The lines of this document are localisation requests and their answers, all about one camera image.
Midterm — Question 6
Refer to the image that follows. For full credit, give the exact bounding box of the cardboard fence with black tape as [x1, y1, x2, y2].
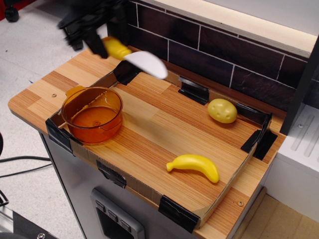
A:
[49, 50, 280, 238]

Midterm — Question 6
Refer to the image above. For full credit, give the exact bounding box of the yellow toy potato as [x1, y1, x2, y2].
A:
[207, 99, 237, 123]

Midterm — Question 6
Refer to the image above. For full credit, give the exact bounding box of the black vertical post right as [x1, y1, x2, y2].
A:
[280, 38, 319, 135]

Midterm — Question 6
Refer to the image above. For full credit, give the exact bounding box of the black far caster wheel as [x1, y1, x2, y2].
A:
[4, 6, 19, 22]

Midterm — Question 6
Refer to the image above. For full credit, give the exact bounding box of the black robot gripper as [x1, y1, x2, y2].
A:
[58, 0, 129, 59]

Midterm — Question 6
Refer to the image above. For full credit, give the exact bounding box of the yellow toy banana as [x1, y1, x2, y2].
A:
[166, 154, 219, 183]

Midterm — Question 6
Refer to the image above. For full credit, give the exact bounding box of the orange transparent plastic pot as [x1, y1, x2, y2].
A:
[61, 86, 123, 144]

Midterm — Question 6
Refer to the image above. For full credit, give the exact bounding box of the black floor cable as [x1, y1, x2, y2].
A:
[0, 156, 53, 178]

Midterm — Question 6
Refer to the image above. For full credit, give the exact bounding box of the yellow handled white toy knife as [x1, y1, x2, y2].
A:
[102, 36, 168, 80]

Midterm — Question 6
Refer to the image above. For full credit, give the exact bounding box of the black metal bracket with screw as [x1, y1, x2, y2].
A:
[13, 211, 57, 239]

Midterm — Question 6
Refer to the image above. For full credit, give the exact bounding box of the black chair caster wheel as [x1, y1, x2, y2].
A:
[71, 40, 84, 51]

